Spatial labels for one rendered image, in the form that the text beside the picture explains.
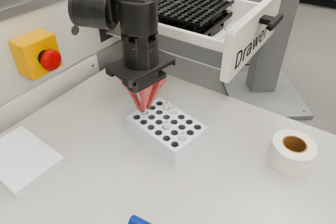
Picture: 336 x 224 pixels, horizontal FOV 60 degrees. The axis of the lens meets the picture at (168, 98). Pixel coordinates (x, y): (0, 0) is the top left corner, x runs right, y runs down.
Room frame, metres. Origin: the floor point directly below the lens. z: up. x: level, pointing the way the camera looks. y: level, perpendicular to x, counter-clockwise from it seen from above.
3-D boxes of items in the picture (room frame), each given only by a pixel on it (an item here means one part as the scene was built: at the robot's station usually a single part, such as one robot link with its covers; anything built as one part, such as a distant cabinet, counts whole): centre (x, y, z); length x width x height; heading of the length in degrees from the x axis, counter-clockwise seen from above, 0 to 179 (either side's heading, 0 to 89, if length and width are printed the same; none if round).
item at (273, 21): (0.58, -0.21, 0.91); 0.07 x 0.04 x 0.01; 146
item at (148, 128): (0.39, 0.00, 0.78); 0.12 x 0.08 x 0.04; 45
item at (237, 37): (0.60, -0.19, 0.87); 0.29 x 0.02 x 0.11; 146
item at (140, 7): (0.41, 0.05, 0.98); 0.07 x 0.06 x 0.07; 76
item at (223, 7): (0.65, -0.11, 0.90); 0.18 x 0.02 x 0.01; 146
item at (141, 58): (0.41, 0.04, 0.92); 0.10 x 0.07 x 0.07; 136
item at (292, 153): (0.33, -0.20, 0.78); 0.07 x 0.07 x 0.04
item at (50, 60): (0.47, 0.22, 0.88); 0.04 x 0.03 x 0.04; 146
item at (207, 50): (0.71, -0.02, 0.86); 0.40 x 0.26 x 0.06; 56
